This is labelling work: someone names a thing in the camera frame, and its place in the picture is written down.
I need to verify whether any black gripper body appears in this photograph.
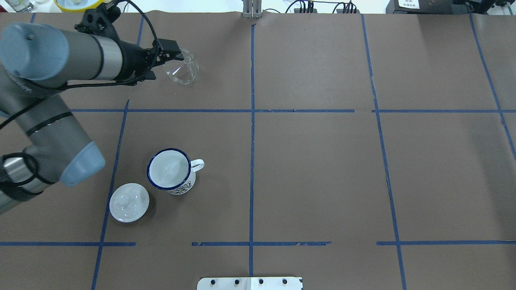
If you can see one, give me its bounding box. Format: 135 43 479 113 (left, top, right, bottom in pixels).
119 41 162 82

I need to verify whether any white ceramic lid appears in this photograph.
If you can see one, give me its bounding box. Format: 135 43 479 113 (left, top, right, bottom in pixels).
109 183 150 223

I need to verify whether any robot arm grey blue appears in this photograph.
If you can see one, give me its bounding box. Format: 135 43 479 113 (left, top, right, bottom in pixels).
1 22 184 213

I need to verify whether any yellow round container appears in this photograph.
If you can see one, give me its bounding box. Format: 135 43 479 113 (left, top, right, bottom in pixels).
53 0 111 12

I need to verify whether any white enamel mug blue rim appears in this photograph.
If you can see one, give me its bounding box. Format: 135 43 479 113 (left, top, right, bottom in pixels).
147 147 205 196

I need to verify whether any black box with label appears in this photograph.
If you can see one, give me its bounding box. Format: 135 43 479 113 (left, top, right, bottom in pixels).
385 0 453 15

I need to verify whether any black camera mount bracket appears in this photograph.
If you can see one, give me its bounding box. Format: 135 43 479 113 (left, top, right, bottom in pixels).
74 0 121 39

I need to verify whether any aluminium frame post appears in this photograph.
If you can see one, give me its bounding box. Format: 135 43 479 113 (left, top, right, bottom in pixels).
242 0 263 19

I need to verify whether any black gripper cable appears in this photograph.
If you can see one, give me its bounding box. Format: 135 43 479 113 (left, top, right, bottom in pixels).
0 0 162 198

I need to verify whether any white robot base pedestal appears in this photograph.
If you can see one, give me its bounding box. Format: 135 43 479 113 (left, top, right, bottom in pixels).
197 277 304 290

